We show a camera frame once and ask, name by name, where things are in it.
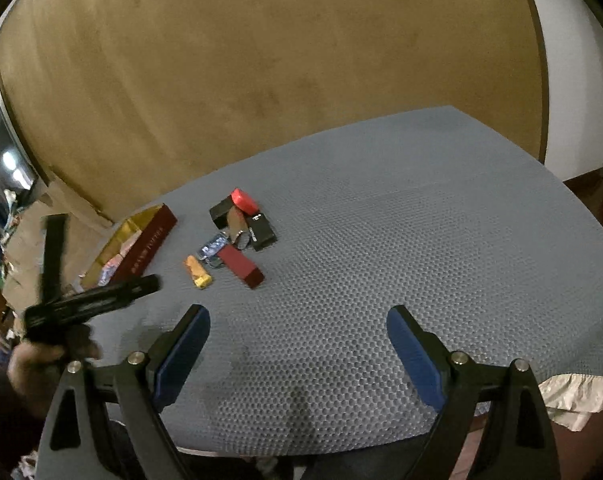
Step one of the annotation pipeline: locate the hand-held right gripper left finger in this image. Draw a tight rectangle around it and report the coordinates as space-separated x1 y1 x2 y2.
38 304 211 480

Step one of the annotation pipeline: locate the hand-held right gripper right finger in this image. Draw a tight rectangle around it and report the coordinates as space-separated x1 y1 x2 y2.
386 304 562 480

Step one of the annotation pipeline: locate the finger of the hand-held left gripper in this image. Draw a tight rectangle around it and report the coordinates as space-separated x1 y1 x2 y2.
24 275 161 330
40 214 68 307

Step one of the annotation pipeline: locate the maroon rectangular tin box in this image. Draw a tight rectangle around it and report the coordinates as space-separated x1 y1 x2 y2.
79 203 178 293

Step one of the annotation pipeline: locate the orange yellow small box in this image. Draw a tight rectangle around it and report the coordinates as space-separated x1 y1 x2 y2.
184 255 213 289

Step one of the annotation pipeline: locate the long maroon box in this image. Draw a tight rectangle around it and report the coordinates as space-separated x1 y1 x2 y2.
216 246 265 290

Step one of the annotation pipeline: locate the blue patterned small packet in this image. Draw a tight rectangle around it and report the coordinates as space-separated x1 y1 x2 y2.
196 234 230 267

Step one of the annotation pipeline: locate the black rounded case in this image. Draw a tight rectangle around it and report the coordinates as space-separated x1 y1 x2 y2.
210 198 242 225

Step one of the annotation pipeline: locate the metallic rectangular case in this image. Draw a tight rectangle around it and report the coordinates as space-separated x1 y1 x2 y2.
226 208 252 236

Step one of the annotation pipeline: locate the black box with white print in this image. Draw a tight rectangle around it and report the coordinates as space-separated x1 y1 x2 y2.
245 213 277 252

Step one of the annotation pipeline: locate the red rounded case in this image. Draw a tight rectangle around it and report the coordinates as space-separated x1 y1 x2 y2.
232 188 258 214

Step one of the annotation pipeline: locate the person's left forearm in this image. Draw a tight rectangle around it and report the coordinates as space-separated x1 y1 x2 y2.
0 372 50 480

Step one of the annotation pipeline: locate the person's left hand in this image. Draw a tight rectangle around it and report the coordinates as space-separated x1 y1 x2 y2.
6 340 70 406

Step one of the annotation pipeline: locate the blue red small packet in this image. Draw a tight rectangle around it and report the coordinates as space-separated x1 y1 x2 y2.
98 255 127 286

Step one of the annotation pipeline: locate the grey honeycomb mat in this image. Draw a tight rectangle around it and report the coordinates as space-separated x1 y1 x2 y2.
79 105 603 458

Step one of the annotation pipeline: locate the brown padded headboard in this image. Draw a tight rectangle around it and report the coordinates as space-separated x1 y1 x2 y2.
0 0 549 226

